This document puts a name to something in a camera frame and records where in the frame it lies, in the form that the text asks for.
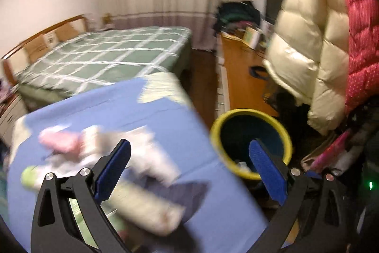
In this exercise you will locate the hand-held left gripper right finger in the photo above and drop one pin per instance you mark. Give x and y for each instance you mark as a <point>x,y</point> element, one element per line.
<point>268,173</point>

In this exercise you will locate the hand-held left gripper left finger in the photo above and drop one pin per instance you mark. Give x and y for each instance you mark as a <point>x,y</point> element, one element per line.
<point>114,170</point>

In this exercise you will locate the dark bin with yellow rim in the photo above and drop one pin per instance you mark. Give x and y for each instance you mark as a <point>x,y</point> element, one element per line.
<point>237,134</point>

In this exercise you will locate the clear green plastic cup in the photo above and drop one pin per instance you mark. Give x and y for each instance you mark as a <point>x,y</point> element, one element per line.
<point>29,177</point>

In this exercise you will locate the long white box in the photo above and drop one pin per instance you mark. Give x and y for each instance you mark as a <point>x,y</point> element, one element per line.
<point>148,208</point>

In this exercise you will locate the pink floral cloth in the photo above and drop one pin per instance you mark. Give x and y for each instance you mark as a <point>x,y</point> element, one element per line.
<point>331,149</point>

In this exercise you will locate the pink soft item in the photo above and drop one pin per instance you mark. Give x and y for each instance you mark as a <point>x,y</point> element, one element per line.
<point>59,140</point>

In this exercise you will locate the blue sheet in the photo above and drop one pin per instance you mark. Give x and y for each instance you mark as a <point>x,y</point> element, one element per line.
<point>207,158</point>

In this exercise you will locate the wooden desk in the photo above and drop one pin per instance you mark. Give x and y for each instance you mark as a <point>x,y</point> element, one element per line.
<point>242,75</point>

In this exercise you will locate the bed with green plaid cover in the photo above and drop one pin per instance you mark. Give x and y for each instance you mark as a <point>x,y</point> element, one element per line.
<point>103,54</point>

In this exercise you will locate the open box on desk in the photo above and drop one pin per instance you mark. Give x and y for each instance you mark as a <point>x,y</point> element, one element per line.
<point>251,36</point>

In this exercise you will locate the cream puffer jacket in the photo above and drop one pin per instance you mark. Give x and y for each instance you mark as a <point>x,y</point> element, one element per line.
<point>302,33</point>

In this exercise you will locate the wooden headboard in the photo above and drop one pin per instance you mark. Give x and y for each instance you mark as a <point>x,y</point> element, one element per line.
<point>35,42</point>

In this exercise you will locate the pile of dark clothes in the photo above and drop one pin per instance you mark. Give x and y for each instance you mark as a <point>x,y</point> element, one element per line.
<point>237,14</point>

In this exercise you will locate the red puffer jacket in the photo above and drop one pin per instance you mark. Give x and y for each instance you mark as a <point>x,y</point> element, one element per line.
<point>361,33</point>

